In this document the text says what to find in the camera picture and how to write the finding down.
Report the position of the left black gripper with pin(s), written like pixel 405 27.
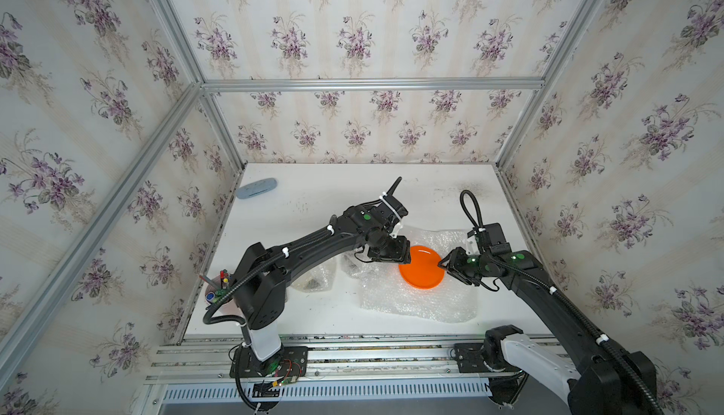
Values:
pixel 401 255

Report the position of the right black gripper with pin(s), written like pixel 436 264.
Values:
pixel 454 264

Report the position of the orange dinner plate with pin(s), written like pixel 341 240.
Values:
pixel 423 272

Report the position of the bubble wrap around orange plate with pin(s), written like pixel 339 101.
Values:
pixel 384 290

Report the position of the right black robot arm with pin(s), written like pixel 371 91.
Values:
pixel 608 379

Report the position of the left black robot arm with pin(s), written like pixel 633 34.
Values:
pixel 256 294

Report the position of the pink pen cup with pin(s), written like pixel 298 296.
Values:
pixel 220 291

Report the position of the white vented panel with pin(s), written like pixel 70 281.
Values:
pixel 328 390

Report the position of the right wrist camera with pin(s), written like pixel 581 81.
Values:
pixel 491 239

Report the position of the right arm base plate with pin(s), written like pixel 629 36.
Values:
pixel 482 358

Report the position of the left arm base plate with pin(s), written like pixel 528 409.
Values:
pixel 290 361

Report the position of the aluminium front rail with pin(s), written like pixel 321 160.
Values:
pixel 328 358

